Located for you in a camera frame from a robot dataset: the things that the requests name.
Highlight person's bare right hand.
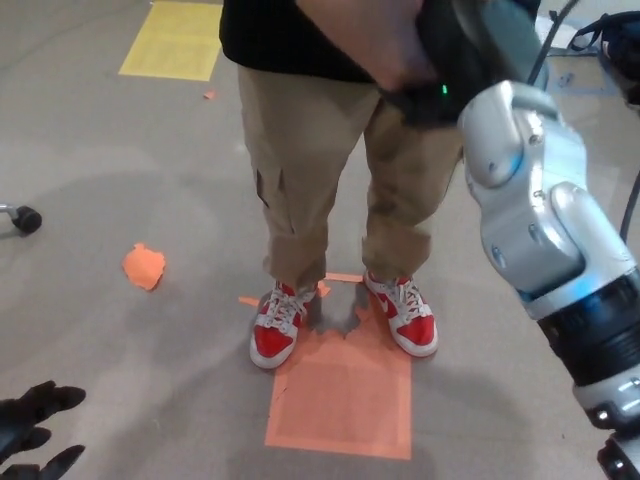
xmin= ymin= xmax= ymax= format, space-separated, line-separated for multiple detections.
xmin=294 ymin=0 xmax=439 ymax=94

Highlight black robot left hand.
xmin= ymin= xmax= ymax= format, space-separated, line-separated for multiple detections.
xmin=0 ymin=380 xmax=87 ymax=480

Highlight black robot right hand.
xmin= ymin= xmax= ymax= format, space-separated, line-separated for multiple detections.
xmin=382 ymin=0 xmax=502 ymax=127

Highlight black t-shirt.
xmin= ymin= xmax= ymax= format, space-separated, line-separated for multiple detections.
xmin=219 ymin=0 xmax=389 ymax=85

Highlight white paper sheet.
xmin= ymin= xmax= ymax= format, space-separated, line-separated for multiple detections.
xmin=534 ymin=14 xmax=577 ymax=51

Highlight khaki cargo trousers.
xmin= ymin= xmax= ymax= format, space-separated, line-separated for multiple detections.
xmin=237 ymin=64 xmax=469 ymax=292

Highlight dark blue backpack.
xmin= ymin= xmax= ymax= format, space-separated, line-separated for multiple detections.
xmin=569 ymin=19 xmax=640 ymax=106

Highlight crumpled orange paper scrap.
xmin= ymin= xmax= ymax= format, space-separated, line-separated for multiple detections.
xmin=121 ymin=242 xmax=167 ymax=291

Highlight black chair caster wheel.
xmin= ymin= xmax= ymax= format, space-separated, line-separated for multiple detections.
xmin=13 ymin=204 xmax=43 ymax=232

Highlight yellow paper sheet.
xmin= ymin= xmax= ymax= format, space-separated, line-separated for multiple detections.
xmin=118 ymin=0 xmax=224 ymax=83

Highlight red white right sneaker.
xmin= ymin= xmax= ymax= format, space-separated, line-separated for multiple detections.
xmin=249 ymin=280 xmax=319 ymax=370

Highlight red white sneaker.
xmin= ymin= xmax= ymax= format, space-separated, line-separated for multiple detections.
xmin=249 ymin=280 xmax=319 ymax=370
xmin=363 ymin=269 xmax=439 ymax=358

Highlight red white left sneaker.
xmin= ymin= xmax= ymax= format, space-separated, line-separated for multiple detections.
xmin=363 ymin=269 xmax=439 ymax=358

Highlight large orange paper sheet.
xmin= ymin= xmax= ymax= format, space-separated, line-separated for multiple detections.
xmin=263 ymin=272 xmax=414 ymax=460

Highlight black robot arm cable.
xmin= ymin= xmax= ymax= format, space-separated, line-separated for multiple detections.
xmin=527 ymin=0 xmax=579 ymax=84
xmin=620 ymin=172 xmax=640 ymax=239

